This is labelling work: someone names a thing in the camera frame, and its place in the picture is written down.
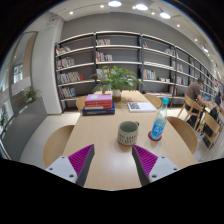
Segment open magazine on table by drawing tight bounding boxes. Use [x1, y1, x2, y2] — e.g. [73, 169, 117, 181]
[127, 102, 156, 112]

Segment wooden slat chair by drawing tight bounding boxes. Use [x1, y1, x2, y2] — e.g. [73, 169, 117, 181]
[197, 112, 220, 149]
[180, 96, 203, 129]

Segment clear water bottle blue label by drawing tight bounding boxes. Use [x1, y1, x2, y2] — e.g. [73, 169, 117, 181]
[150, 97, 169, 141]

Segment red round coaster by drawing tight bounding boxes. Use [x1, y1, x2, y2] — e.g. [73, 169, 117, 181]
[148, 131, 162, 141]

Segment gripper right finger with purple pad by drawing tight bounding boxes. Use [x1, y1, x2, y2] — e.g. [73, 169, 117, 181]
[131, 144, 180, 187]

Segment small plant left ledge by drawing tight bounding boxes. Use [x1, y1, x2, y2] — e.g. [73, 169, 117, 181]
[24, 87, 40, 104]

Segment red middle book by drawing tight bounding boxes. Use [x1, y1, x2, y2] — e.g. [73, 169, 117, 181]
[85, 101, 112, 109]

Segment wooden chair far left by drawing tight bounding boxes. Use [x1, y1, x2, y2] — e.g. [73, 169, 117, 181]
[76, 96, 86, 111]

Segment pink top book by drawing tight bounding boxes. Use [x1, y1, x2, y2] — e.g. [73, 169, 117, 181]
[85, 94, 112, 102]

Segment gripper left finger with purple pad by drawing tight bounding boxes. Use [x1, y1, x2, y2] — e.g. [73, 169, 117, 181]
[45, 143, 96, 187]

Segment dark blue bottom book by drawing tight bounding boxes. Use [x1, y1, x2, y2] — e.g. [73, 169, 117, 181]
[82, 102, 115, 116]

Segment wooden chair far right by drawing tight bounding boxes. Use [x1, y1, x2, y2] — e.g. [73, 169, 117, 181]
[144, 94, 162, 109]

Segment wooden slat chair front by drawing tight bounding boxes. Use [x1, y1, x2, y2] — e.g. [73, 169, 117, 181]
[197, 112, 220, 149]

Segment wooden chair near right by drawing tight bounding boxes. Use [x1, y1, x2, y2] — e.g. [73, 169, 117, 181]
[167, 116, 198, 154]

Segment patterned ceramic mug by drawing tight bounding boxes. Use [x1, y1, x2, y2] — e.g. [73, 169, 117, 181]
[117, 121, 139, 146]

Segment grey wall bookshelf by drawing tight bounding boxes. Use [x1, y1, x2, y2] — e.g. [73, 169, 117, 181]
[55, 31, 223, 111]

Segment potted green plant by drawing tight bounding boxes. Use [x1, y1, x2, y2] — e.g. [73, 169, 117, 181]
[92, 66, 143, 102]

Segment seated man brown shirt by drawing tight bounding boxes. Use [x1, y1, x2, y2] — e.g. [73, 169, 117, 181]
[185, 78, 209, 127]

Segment seated person dark clothes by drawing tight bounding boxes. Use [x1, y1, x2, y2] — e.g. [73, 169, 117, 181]
[215, 91, 222, 107]

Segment wooden chair near left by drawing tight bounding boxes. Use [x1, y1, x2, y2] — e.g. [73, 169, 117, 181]
[43, 125, 74, 167]

